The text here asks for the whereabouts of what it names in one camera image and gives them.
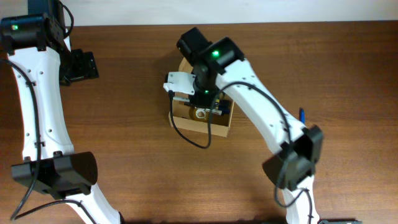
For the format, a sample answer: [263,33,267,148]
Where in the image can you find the black permanent marker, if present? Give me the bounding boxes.
[173,96,190,102]

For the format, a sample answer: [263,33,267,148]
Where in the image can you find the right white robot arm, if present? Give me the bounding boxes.
[169,27,324,223]

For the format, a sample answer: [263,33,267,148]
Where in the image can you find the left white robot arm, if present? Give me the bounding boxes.
[1,0,124,223]

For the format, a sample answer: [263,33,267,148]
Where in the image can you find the blue whiteboard marker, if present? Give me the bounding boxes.
[213,105,231,116]

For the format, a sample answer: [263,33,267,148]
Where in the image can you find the brown cardboard box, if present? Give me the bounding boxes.
[169,59,234,137]

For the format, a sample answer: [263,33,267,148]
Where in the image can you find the blue ballpoint pen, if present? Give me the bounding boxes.
[299,108,305,124]

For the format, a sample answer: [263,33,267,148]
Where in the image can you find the yellow clear tape roll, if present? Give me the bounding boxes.
[192,108,210,122]

